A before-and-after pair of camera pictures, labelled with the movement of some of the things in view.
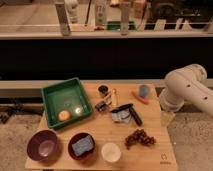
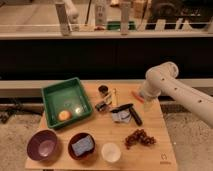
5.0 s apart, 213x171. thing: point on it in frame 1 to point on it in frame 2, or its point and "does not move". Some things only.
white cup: x=111 y=152 does not move
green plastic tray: x=67 y=95 does not move
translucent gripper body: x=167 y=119 to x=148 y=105
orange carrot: x=142 y=100 does not move
